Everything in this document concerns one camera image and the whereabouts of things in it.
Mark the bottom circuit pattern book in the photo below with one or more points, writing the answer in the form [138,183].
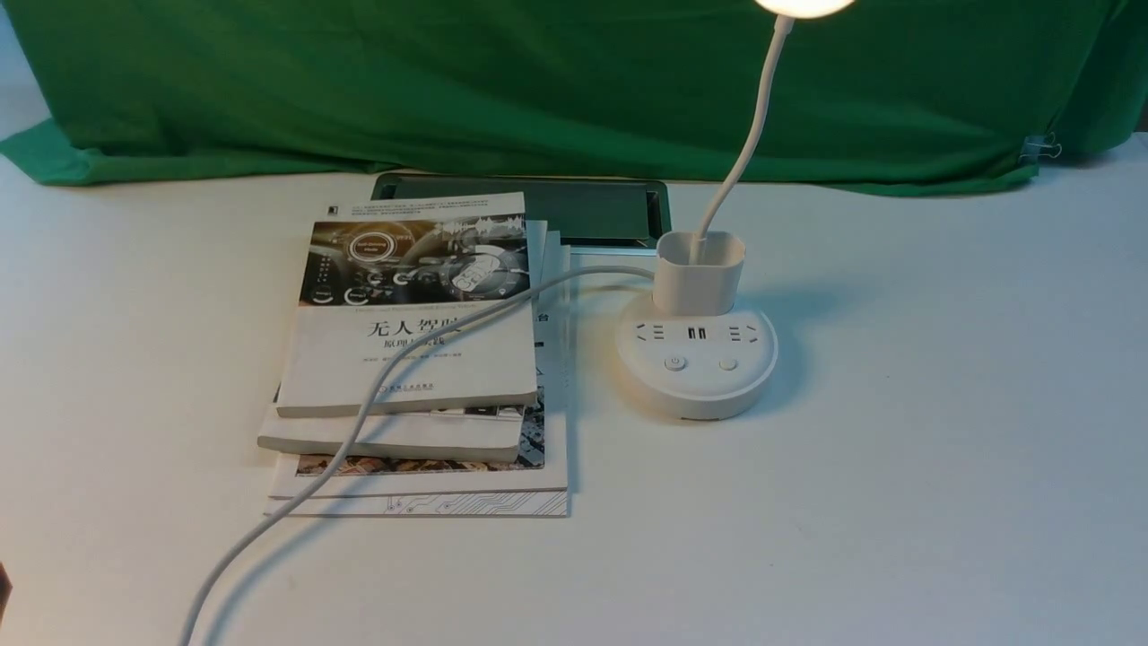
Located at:
[532,504]

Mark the green backdrop cloth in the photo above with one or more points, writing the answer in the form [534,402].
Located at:
[896,98]

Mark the metal binder clip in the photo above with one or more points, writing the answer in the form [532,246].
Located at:
[1040,148]

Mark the black desk cable tray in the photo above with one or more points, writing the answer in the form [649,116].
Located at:
[626,214]

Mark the white desk lamp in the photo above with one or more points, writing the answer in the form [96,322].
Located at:
[690,349]

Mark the top white book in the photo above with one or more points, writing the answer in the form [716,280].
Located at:
[387,281]

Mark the white book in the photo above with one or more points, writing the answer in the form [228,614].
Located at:
[387,281]
[372,289]

